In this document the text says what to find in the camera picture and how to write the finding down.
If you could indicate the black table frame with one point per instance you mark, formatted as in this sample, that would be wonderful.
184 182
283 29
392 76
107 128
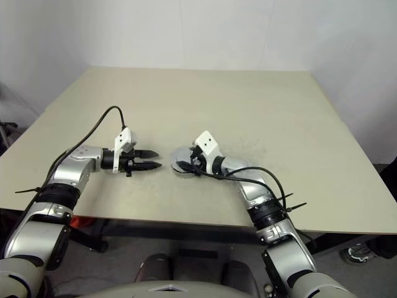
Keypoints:
186 228

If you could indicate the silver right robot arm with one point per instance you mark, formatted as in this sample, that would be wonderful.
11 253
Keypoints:
251 189

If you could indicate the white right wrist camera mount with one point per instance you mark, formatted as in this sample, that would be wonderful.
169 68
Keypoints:
207 142

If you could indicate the grey sneaker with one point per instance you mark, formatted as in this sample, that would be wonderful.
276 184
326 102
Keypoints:
356 254

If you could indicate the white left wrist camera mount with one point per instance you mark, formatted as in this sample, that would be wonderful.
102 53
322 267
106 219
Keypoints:
124 138

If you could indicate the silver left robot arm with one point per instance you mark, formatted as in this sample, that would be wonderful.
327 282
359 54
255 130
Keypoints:
71 167

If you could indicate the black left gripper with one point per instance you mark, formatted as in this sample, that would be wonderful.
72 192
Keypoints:
125 162

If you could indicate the red fabric item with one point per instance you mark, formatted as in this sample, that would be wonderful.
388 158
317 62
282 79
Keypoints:
82 222

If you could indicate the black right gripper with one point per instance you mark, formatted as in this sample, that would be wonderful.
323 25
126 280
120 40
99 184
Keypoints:
199 161

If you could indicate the black table caster wheel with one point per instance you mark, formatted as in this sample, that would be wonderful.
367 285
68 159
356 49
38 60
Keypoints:
99 246

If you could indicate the grey robot torso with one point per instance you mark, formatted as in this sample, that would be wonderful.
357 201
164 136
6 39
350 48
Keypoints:
172 290

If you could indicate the dark rounded shape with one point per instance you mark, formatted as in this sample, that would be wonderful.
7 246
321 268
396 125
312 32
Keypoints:
154 268

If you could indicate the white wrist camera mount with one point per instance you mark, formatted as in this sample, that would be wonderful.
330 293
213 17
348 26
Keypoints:
207 142
124 138

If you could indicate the black flat floor strip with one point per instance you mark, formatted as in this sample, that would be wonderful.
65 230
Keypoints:
197 253

